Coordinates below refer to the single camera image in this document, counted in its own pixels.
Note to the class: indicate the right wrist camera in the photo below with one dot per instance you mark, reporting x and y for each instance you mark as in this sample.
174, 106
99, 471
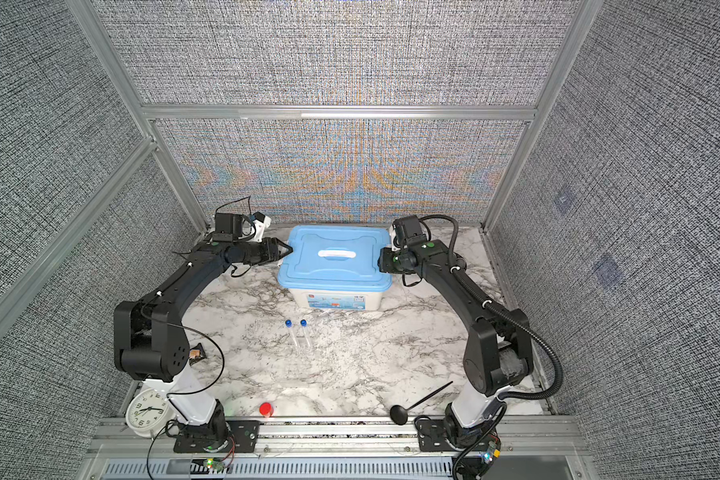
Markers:
409, 231

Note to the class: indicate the black long handled ladle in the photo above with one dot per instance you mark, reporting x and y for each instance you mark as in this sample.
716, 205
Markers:
399, 414

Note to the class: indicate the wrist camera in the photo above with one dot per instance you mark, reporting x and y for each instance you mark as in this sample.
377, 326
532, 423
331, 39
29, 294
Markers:
232, 227
409, 231

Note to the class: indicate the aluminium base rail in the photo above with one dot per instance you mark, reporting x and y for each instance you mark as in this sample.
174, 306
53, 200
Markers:
363, 436

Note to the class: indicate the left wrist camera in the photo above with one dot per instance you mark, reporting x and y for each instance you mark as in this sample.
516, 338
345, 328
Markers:
232, 227

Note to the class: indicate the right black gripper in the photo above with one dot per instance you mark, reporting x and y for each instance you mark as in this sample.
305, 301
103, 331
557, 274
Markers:
384, 261

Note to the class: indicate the dark snack packet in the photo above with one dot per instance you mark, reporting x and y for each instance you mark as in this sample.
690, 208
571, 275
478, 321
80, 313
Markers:
197, 354

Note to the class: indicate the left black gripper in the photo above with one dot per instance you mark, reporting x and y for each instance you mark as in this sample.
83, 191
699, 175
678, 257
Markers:
272, 252

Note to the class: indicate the red bottle cap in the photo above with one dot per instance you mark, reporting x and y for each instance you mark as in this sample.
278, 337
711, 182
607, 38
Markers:
266, 410

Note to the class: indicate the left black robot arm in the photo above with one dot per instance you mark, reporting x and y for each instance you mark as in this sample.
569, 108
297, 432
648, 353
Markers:
151, 343

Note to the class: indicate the blue plastic bin lid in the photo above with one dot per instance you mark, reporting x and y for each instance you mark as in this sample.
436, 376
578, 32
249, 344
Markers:
335, 258

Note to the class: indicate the white analog clock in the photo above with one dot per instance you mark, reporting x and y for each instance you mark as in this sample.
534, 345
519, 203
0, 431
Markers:
148, 413

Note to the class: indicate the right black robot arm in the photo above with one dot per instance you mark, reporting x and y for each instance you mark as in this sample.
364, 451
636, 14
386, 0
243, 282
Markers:
498, 355

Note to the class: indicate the white plastic storage bin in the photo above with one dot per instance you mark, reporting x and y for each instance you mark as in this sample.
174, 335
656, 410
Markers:
339, 300

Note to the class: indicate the blue capped test tube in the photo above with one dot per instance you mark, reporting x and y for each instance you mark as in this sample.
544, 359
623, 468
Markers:
290, 327
305, 333

